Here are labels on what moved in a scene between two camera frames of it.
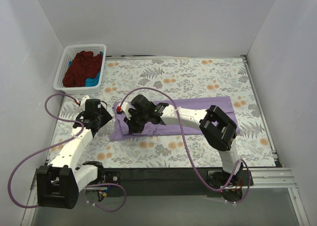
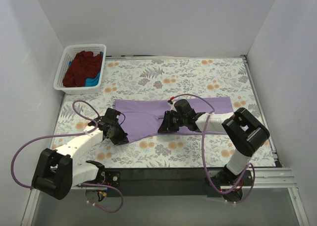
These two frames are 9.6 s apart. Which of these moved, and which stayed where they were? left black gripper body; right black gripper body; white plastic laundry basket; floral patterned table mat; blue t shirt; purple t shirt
Moved: left black gripper body; purple t shirt; right black gripper body
Stayed: floral patterned table mat; white plastic laundry basket; blue t shirt
